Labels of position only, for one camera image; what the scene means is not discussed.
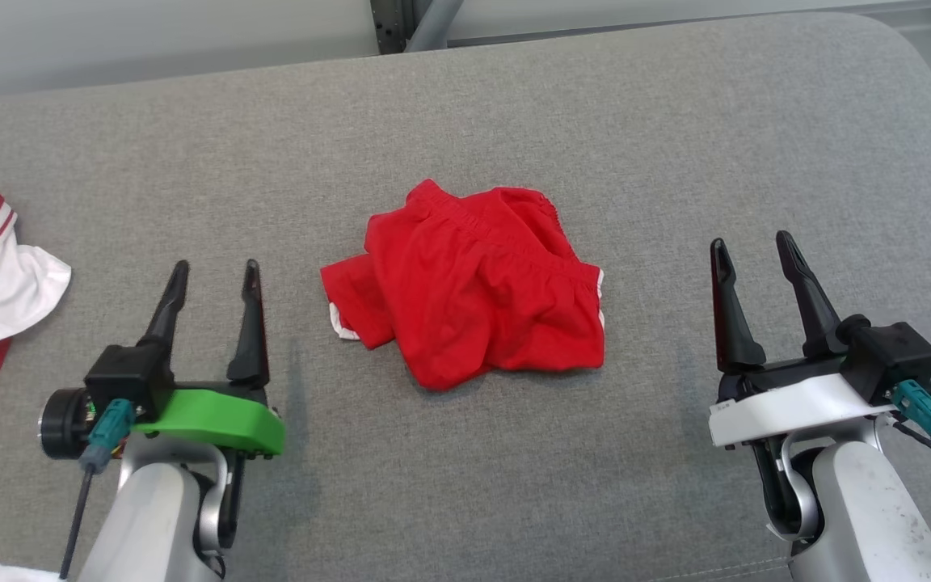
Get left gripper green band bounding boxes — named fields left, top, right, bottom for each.
left=39, top=259, right=286, bottom=462

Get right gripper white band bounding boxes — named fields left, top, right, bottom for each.
left=708, top=231, right=893, bottom=448

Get red shorts with white trim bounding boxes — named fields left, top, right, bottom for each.
left=320, top=179, right=605, bottom=392

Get grey fabric sofa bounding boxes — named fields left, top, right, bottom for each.
left=0, top=12, right=931, bottom=582

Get grey angled metal tube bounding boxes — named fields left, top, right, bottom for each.
left=405, top=0, right=466, bottom=53

